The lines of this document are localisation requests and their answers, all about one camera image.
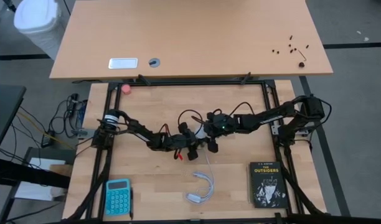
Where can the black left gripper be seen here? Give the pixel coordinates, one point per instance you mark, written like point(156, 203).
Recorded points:
point(187, 140)

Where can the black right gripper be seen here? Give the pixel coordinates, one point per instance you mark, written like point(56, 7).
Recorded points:
point(213, 130)

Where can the metal lamp base with socket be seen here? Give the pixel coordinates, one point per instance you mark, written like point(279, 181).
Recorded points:
point(206, 144)

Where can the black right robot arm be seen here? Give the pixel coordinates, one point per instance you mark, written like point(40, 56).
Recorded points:
point(271, 116)

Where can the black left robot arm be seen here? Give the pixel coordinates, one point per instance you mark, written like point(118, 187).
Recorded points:
point(140, 132)

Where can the black paperback book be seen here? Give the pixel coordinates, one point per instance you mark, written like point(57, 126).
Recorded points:
point(268, 185)

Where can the grey round desk grommet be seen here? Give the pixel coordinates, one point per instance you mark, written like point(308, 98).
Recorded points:
point(154, 62)

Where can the black pen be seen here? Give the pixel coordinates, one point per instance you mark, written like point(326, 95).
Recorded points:
point(131, 202)

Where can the teal desk calculator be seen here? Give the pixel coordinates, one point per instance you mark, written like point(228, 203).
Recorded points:
point(117, 197)

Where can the light wooden desk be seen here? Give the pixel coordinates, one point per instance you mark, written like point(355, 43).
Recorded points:
point(190, 31)

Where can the white rectangular desk plate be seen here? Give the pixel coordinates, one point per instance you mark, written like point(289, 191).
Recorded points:
point(123, 63)

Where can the small dark knob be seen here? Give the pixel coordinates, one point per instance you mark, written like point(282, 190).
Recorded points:
point(301, 64)

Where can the black hex key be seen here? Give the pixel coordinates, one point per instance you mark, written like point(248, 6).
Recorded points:
point(302, 56)

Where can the black power brick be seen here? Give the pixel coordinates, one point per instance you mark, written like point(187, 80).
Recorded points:
point(47, 140)

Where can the white box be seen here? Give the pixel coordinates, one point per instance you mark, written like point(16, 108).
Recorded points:
point(35, 191)

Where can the black side desk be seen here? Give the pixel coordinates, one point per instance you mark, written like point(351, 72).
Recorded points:
point(3, 109)

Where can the white trash bin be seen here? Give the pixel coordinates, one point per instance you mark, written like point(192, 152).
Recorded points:
point(38, 21)

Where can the black frame clamp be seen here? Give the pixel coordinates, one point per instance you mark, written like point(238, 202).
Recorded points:
point(246, 78)
point(143, 79)

